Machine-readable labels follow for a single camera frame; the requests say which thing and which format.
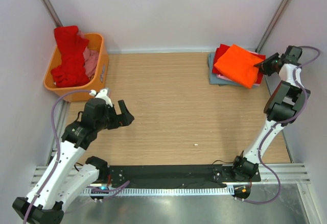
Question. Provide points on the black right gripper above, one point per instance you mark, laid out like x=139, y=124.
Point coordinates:
x=267, y=65

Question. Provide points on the aluminium frame rail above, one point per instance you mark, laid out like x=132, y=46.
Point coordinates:
x=288, y=173

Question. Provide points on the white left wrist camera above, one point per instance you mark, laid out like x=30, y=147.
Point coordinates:
x=102, y=94

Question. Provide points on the crumpled pink t shirt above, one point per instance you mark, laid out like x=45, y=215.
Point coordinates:
x=88, y=57

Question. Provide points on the white slotted cable duct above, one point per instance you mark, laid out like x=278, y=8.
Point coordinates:
x=129, y=192

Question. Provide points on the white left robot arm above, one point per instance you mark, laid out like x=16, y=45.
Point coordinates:
x=53, y=194

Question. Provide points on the orange plastic basket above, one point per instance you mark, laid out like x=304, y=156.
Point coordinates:
x=96, y=42

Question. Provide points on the orange t shirt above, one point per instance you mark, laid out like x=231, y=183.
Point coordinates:
x=237, y=65

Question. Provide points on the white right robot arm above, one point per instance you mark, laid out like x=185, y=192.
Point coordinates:
x=284, y=106

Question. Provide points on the folded grey t shirt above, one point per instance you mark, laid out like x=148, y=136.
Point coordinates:
x=213, y=79

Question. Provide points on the folded pink t shirt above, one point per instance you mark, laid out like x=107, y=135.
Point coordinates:
x=224, y=78

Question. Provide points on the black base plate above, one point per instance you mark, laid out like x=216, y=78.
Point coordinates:
x=177, y=176

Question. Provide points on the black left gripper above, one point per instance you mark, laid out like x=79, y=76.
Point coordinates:
x=116, y=118

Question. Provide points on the right corner aluminium post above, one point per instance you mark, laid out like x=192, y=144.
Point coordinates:
x=272, y=24

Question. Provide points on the crumpled red t shirt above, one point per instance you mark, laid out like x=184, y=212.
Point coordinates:
x=71, y=71

